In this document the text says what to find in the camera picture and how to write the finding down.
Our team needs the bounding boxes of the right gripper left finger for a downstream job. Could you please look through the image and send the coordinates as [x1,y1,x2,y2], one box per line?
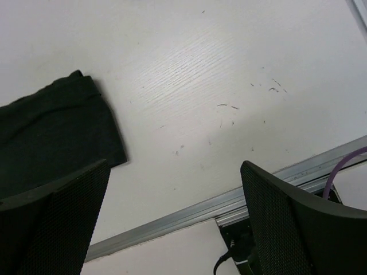
[1,159,111,274]

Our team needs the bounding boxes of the front aluminium table rail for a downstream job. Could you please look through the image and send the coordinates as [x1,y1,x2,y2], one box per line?
[85,136,366,262]

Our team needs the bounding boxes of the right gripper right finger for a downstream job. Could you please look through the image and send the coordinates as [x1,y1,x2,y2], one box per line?
[240,161,366,274]

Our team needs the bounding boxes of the black trousers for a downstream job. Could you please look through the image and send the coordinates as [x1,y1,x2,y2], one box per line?
[1,70,128,198]

